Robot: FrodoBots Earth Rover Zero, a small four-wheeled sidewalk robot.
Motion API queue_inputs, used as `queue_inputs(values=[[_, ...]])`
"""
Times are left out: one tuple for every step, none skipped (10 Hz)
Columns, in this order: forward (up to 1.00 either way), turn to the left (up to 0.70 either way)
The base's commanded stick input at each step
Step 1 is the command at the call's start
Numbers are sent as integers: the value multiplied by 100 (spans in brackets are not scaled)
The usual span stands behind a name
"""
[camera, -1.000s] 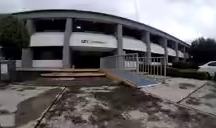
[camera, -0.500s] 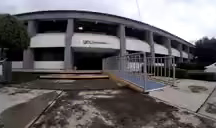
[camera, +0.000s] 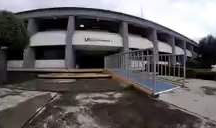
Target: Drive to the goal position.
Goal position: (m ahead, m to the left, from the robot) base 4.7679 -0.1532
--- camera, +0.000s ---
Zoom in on blue ramp with metal railing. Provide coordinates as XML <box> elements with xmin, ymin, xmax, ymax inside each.
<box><xmin>103</xmin><ymin>47</ymin><xmax>188</xmax><ymax>97</ymax></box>

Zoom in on grey stained concrete pavement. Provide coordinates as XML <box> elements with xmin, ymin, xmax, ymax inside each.
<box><xmin>0</xmin><ymin>78</ymin><xmax>216</xmax><ymax>128</ymax></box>

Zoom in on large curved concrete building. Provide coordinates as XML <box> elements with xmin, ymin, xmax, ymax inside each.
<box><xmin>5</xmin><ymin>6</ymin><xmax>199</xmax><ymax>70</ymax></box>

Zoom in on dark green tree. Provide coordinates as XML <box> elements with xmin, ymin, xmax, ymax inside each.
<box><xmin>0</xmin><ymin>10</ymin><xmax>31</xmax><ymax>84</ymax></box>

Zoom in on concrete entrance steps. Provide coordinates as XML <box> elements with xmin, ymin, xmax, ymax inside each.
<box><xmin>7</xmin><ymin>68</ymin><xmax>113</xmax><ymax>80</ymax></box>

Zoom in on dark green trees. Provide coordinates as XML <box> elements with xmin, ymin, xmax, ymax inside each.
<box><xmin>191</xmin><ymin>34</ymin><xmax>216</xmax><ymax>70</ymax></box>

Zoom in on dark green hedge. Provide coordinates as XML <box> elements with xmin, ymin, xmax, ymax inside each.
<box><xmin>185</xmin><ymin>67</ymin><xmax>216</xmax><ymax>82</ymax></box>

